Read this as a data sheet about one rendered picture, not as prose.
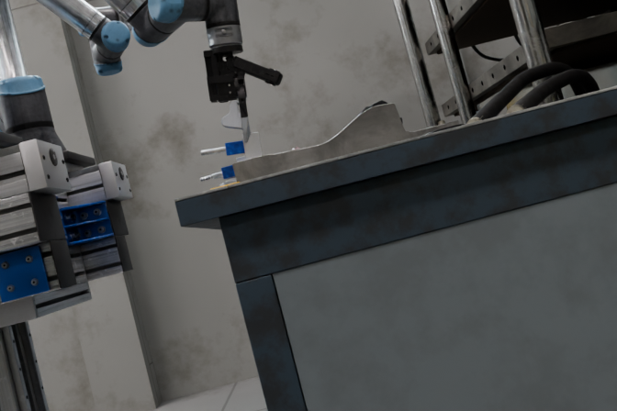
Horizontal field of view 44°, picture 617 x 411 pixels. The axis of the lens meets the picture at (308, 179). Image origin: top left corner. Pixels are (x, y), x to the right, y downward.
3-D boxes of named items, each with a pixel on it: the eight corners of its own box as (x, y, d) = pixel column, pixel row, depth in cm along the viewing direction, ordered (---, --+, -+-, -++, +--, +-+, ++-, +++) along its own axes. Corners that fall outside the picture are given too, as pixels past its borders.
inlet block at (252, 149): (202, 165, 165) (198, 140, 165) (204, 164, 170) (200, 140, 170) (262, 156, 166) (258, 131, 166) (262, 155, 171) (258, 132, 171)
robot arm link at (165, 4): (145, 34, 163) (190, 32, 169) (165, 15, 154) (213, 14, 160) (137, -1, 164) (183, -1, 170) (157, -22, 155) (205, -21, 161)
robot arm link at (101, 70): (101, 67, 208) (91, 29, 209) (94, 79, 218) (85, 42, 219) (129, 63, 211) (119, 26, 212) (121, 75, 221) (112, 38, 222)
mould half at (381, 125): (242, 204, 162) (227, 143, 163) (246, 207, 188) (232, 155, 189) (465, 146, 165) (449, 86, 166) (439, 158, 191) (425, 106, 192)
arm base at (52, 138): (-4, 171, 184) (-13, 131, 184) (21, 174, 199) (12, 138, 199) (57, 154, 184) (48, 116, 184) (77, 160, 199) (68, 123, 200)
